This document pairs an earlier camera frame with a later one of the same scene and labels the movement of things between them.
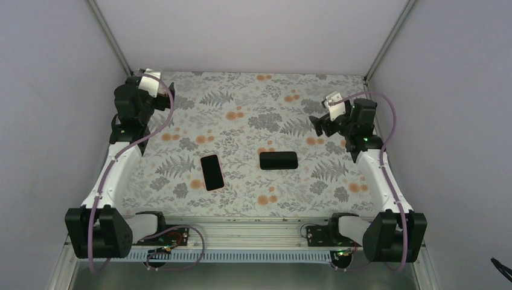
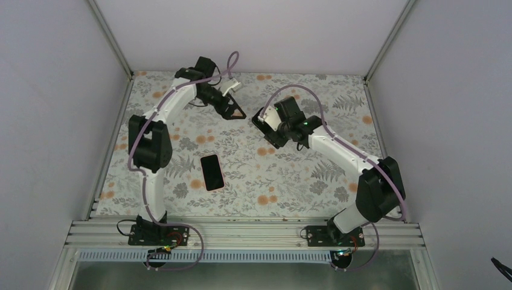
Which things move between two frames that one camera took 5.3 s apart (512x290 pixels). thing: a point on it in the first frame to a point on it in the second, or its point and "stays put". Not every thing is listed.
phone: [212, 172] stays put
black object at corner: [502, 268] stays put
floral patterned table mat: [244, 144] stays put
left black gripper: [163, 104] to [227, 114]
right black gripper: [317, 124] to [276, 141]
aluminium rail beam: [243, 235] stays put
